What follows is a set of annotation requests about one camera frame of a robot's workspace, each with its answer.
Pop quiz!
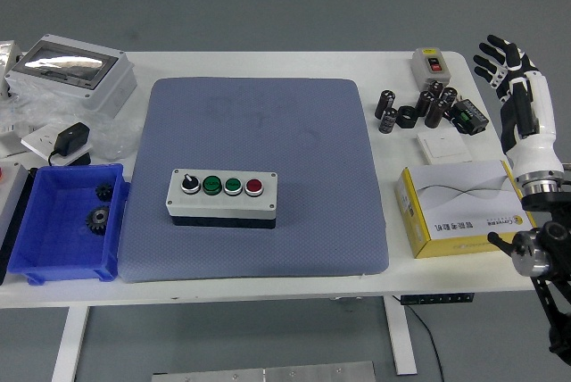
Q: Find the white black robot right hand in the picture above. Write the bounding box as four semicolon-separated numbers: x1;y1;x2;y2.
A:
473;34;564;178

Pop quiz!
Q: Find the grey four-button control box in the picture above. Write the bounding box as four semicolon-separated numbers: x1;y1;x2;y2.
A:
165;168;278;229

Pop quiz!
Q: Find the grey box with red button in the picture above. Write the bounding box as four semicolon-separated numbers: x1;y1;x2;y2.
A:
0;161;30;249

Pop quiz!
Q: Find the black module with green terminal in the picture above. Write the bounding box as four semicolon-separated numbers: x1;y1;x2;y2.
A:
450;98;491;137

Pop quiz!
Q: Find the white yellow cardboard box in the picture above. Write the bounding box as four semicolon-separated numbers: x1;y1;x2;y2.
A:
395;159;539;261

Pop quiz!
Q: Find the black hex nut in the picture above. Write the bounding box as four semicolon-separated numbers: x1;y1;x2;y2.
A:
396;105;419;129

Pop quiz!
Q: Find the black table control panel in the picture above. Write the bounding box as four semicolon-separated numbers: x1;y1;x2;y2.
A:
400;293;476;306

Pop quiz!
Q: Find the white table leg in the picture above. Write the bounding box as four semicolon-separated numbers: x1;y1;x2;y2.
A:
51;305;90;382
384;296;418;377

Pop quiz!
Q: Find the grey-blue fabric mat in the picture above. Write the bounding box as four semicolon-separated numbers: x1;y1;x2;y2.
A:
118;77;389;284

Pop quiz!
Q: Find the silver metal plate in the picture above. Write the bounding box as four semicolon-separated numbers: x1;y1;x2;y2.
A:
151;360;377;382

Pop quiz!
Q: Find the clear plastic bag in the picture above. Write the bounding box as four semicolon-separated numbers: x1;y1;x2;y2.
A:
0;82;139;162

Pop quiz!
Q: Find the large black gear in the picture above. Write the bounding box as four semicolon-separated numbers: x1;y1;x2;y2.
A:
85;204;112;237

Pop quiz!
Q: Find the black power adapter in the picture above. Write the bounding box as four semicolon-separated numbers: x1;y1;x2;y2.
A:
47;121;93;167

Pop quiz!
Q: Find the blue plastic bin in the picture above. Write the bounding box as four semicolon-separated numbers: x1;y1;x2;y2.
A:
7;162;131;286

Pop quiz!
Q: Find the silver white device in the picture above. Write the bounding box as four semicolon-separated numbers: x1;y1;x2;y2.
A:
0;40;23;100

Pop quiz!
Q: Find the white wall switch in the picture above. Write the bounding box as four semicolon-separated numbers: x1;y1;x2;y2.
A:
417;130;474;165

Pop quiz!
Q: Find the grey push-button switch box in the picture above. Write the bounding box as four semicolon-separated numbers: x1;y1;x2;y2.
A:
410;46;451;93

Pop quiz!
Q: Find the black cable under table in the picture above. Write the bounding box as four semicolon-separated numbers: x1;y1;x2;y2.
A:
403;304;445;382

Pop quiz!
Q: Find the grey enclosure with clear window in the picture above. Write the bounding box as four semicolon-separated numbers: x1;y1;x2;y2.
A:
4;33;138;119

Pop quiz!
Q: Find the white wall socket plate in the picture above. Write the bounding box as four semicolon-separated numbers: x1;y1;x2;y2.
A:
21;122;94;164

